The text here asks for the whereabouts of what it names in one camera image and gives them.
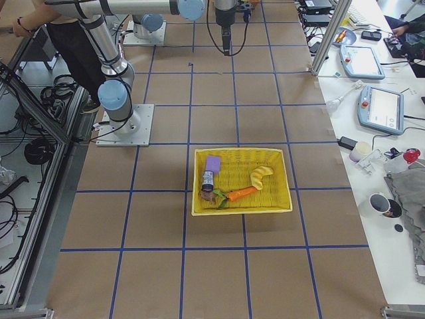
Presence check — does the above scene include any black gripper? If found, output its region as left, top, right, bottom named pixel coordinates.
left=236, top=0, right=260, bottom=23
left=214, top=0, right=237, bottom=55

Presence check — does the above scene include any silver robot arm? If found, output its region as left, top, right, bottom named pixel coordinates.
left=131, top=1, right=259, bottom=39
left=45, top=0, right=209, bottom=80

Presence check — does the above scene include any brass cylinder tool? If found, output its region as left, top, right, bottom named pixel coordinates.
left=335, top=29, right=347, bottom=43

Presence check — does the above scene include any blue plate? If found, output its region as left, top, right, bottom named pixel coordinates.
left=332, top=27, right=357, bottom=47

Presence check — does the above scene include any far teach pendant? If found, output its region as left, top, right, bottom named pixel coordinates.
left=339, top=45, right=385, bottom=80

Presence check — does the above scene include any teach pendant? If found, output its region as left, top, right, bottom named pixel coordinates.
left=339, top=45, right=385, bottom=80
left=357, top=85, right=404, bottom=136

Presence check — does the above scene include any white light bulb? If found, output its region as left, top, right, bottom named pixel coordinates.
left=326, top=96, right=345, bottom=114

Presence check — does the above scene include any purple block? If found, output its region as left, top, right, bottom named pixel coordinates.
left=205, top=155, right=221, bottom=175

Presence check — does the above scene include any yellow plastic woven basket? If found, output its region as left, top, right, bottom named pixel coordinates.
left=191, top=148, right=293, bottom=216

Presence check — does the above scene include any person in black trousers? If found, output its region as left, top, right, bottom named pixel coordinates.
left=13, top=1, right=106, bottom=114

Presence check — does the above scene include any small labelled bottle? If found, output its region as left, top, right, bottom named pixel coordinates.
left=201, top=170, right=214, bottom=192

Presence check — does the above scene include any toy croissant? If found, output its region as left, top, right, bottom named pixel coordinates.
left=250, top=166, right=274, bottom=191

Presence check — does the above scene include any black power adapter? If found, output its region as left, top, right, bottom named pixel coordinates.
left=337, top=136, right=358, bottom=151

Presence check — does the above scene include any toy carrot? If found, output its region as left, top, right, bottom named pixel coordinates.
left=213, top=186, right=257, bottom=209

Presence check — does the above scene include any brown toy piece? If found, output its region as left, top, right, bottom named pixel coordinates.
left=199, top=191, right=216, bottom=204

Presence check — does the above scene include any near teach pendant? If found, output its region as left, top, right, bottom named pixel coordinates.
left=357, top=85, right=404, bottom=136

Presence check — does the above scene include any lavender cup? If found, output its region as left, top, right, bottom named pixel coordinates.
left=349, top=142, right=372, bottom=162

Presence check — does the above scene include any red round object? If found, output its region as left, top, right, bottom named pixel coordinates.
left=403, top=148, right=420, bottom=165

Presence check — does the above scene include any grey cloth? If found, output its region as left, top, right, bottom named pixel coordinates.
left=384, top=159, right=424, bottom=284

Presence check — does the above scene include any white black mug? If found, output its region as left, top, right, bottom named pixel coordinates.
left=369, top=193, right=402, bottom=219

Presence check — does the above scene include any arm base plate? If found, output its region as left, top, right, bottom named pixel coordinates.
left=96, top=104, right=154, bottom=147
left=122, top=20, right=166, bottom=47

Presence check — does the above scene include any aluminium frame post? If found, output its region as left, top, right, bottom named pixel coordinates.
left=311, top=0, right=352, bottom=76

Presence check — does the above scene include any clear plastic bracket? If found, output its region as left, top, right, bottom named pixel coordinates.
left=356, top=149, right=388, bottom=175

